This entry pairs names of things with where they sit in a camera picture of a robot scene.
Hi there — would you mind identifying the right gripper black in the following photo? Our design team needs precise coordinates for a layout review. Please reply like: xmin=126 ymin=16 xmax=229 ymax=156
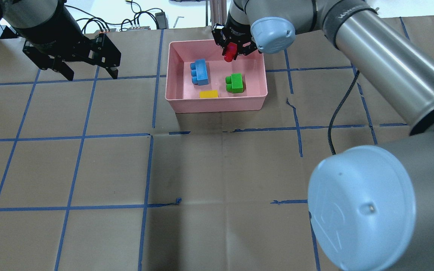
xmin=211 ymin=15 xmax=258 ymax=56

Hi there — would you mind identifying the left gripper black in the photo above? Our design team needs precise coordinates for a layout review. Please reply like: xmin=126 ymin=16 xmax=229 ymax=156
xmin=22 ymin=24 xmax=122 ymax=82

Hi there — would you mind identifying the red block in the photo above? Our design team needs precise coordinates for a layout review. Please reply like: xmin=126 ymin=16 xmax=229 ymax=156
xmin=223 ymin=42 xmax=238 ymax=63

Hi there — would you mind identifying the green block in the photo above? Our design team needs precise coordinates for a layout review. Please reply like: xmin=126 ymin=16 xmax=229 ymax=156
xmin=225 ymin=73 xmax=244 ymax=94

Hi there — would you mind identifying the blue block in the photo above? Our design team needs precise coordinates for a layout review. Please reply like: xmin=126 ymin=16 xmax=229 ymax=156
xmin=190 ymin=59 xmax=209 ymax=86

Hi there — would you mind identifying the yellow block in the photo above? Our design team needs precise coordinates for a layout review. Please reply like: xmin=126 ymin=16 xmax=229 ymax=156
xmin=199 ymin=90 xmax=219 ymax=99

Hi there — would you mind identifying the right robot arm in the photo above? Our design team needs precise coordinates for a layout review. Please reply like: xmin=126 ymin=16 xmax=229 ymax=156
xmin=199 ymin=16 xmax=434 ymax=271

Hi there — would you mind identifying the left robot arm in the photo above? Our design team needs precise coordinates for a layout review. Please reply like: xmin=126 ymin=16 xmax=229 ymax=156
xmin=0 ymin=0 xmax=122 ymax=81

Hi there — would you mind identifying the pink plastic box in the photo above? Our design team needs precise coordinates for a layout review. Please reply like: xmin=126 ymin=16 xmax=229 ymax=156
xmin=165 ymin=40 xmax=267 ymax=113

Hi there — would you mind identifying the black power adapter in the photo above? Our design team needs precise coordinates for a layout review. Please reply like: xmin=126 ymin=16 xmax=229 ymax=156
xmin=155 ymin=11 xmax=168 ymax=29

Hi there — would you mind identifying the aluminium frame post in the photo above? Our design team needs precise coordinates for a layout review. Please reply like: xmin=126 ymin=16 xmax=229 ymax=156
xmin=209 ymin=0 xmax=228 ymax=26

